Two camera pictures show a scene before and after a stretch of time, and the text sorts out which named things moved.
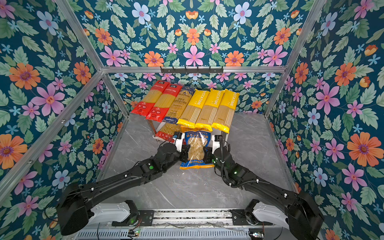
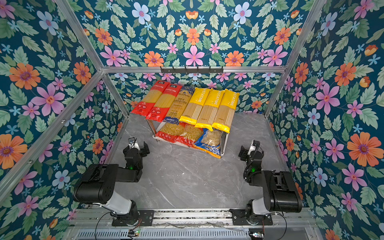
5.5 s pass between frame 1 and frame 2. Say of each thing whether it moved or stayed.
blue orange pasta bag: moved
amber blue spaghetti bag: stayed
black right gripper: moved
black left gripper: moved
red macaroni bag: stayed
